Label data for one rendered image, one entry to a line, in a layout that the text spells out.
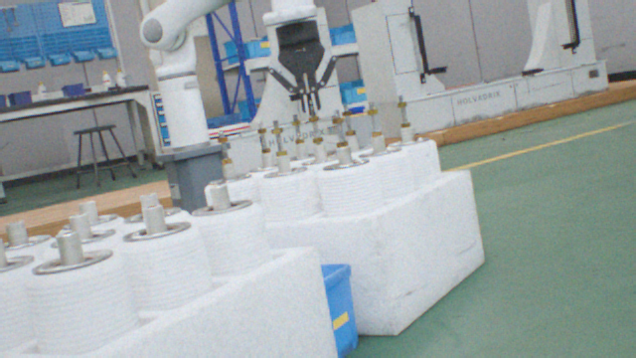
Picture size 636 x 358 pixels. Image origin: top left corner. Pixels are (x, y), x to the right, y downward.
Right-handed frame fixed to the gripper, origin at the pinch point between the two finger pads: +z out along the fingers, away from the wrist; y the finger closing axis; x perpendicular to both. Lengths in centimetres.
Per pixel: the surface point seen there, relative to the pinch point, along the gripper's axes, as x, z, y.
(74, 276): 69, 11, 17
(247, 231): 46.8, 12.8, 5.1
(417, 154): -0.7, 12.3, -17.0
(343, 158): 17.0, 9.0, -5.2
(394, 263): 23.4, 25.1, -10.3
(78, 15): -547, -114, 257
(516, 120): -289, 33, -78
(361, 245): 24.9, 21.3, -6.1
